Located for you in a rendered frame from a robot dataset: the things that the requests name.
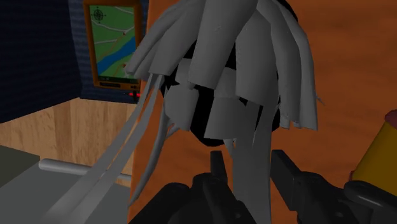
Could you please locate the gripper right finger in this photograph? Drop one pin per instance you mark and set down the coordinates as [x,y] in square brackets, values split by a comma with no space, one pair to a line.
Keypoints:
[316,198]

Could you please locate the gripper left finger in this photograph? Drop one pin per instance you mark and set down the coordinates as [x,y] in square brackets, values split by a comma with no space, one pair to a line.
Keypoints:
[198,198]

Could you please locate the yellow bottle with red cap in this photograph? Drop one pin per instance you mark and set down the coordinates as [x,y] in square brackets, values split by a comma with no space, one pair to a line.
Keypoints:
[380,155]

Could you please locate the orange-framed map device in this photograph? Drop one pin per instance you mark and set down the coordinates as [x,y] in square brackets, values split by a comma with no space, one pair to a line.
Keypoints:
[113,40]

